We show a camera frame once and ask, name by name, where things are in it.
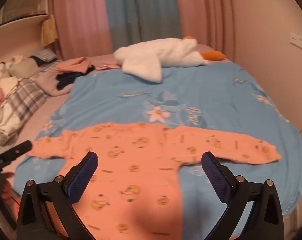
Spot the plaid quilt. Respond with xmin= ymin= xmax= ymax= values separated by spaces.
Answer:
xmin=0 ymin=62 xmax=76 ymax=140

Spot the white wall socket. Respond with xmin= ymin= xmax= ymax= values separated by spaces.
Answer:
xmin=290 ymin=32 xmax=302 ymax=53

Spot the grey green pillow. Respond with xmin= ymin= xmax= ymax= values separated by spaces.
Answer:
xmin=11 ymin=57 xmax=39 ymax=78

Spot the blue curtain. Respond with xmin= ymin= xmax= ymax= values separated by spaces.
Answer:
xmin=102 ymin=0 xmax=181 ymax=53

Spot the white goose plush toy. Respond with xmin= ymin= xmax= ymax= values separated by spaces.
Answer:
xmin=113 ymin=35 xmax=227 ymax=83

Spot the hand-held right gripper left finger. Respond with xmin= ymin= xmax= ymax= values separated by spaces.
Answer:
xmin=16 ymin=151 xmax=99 ymax=240

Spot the striped pillow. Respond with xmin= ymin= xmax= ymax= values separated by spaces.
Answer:
xmin=37 ymin=49 xmax=57 ymax=63

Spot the folded pink garment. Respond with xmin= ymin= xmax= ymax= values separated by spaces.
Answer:
xmin=55 ymin=57 xmax=91 ymax=74

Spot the pink curtain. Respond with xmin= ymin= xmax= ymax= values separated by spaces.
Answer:
xmin=173 ymin=0 xmax=235 ymax=63
xmin=52 ymin=0 xmax=114 ymax=60

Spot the yellow tassel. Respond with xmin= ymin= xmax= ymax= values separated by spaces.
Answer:
xmin=41 ymin=15 xmax=59 ymax=47

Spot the orange printed baby onesie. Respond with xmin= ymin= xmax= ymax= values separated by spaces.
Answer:
xmin=28 ymin=122 xmax=282 ymax=240

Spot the white cloth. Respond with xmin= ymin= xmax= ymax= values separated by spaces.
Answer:
xmin=1 ymin=77 xmax=19 ymax=93

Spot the pile of folded clothes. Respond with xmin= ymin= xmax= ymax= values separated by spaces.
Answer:
xmin=56 ymin=65 xmax=95 ymax=91

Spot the small pink garment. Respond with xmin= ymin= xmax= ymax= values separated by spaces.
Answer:
xmin=95 ymin=61 xmax=121 ymax=71

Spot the black and white plush toy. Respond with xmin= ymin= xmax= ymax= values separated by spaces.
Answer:
xmin=0 ymin=61 xmax=12 ymax=79

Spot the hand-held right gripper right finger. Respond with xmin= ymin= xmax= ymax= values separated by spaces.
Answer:
xmin=201 ymin=151 xmax=285 ymax=240

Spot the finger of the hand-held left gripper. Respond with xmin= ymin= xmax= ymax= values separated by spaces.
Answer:
xmin=0 ymin=140 xmax=33 ymax=172

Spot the blue floral blanket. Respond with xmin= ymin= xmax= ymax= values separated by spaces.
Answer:
xmin=14 ymin=61 xmax=302 ymax=240

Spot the white wall shelf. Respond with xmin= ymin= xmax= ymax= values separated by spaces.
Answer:
xmin=0 ymin=0 xmax=52 ymax=30

